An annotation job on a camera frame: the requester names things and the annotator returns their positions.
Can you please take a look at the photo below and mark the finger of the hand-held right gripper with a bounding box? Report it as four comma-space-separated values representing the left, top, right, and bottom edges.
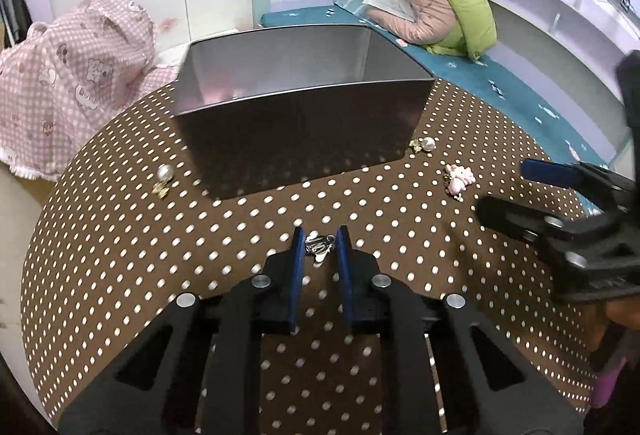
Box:
520, 158, 633, 214
475, 196, 626, 266

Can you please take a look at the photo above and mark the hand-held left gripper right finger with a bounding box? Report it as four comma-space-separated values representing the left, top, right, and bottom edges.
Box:
336, 226, 586, 435

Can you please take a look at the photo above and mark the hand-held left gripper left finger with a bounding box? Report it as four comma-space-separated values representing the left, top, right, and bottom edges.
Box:
57, 226, 306, 435

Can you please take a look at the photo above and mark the silver clip earring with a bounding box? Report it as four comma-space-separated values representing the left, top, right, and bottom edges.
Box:
305, 233, 337, 262

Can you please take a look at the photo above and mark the grey metal tin box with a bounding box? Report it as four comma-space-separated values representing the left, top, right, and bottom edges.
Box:
170, 24, 435, 201

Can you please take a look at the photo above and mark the person's right forearm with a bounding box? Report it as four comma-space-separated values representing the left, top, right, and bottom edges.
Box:
590, 300, 640, 411

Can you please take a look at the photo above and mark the pink rabbit charm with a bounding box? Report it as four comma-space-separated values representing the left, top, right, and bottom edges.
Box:
445, 164, 475, 202

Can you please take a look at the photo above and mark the blue patterned mattress sheet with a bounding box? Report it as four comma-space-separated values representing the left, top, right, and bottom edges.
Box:
260, 0, 631, 216

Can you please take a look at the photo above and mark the brown polka dot tablecloth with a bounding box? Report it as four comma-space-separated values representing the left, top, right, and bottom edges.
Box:
20, 65, 621, 435

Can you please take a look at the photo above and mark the green padded quilt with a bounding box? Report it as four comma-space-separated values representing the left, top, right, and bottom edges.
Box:
415, 0, 498, 63

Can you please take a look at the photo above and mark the pink padded quilt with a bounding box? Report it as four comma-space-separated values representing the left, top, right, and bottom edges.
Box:
367, 0, 463, 45

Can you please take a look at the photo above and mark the white pillow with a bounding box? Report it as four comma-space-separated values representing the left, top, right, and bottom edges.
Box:
362, 0, 418, 22

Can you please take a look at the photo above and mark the pink checkered blanket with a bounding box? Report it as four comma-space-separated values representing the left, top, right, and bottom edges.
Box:
0, 0, 186, 181

